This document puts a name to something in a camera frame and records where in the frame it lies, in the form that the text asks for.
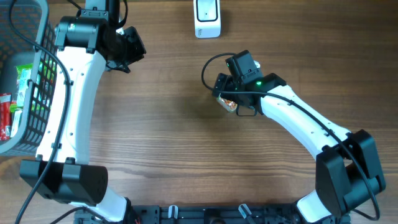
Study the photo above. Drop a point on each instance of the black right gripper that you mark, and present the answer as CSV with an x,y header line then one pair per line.
x,y
229,84

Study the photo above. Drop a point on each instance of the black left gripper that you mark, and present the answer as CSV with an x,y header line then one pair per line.
x,y
138,51

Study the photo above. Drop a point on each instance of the cup noodles container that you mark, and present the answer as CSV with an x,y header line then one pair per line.
x,y
228,105

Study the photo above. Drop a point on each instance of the green snack packet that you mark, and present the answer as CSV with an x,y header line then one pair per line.
x,y
24,74

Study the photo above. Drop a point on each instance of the green white small box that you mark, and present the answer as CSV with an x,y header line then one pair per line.
x,y
15,123

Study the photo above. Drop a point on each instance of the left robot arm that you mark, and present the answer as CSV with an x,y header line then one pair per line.
x,y
93,41

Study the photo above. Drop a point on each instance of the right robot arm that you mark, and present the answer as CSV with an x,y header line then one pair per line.
x,y
348,169

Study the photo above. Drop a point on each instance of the white barcode scanner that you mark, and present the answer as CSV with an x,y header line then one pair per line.
x,y
207,18

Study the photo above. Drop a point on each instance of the grey plastic shopping basket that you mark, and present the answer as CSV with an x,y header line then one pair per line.
x,y
27,36

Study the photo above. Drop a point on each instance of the red snack packet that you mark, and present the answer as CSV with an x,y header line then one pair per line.
x,y
5,116

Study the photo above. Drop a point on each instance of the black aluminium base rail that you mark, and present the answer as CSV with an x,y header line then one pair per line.
x,y
268,214

